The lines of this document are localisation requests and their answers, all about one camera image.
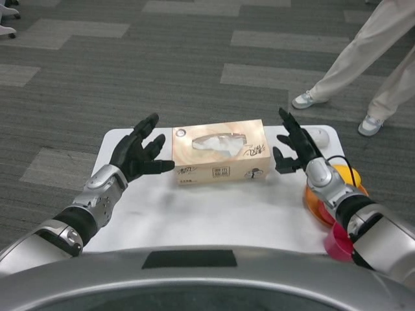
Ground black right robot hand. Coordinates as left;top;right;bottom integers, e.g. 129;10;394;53
272;108;325;174

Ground white office chair base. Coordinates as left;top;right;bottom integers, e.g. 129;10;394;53
0;0;21;40

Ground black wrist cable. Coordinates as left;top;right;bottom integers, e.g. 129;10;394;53
325;156;354;187

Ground person in beige trousers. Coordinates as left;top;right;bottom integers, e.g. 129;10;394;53
291;0;415;137

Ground yellow round fruit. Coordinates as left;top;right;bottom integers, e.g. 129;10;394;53
331;164;362;188

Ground pink cup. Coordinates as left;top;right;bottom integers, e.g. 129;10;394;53
324;222;354;262

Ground beige tissue box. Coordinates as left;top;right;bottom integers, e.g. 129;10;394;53
171;119;272;189

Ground white computer mouse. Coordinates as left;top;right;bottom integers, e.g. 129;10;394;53
306;127;331;148

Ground orange plate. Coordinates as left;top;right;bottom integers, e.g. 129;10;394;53
303;164;369;227

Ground silver robot chest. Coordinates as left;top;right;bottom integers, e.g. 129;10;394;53
0;245;415;311

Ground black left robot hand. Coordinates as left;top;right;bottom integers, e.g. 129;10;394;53
108;113;175;183

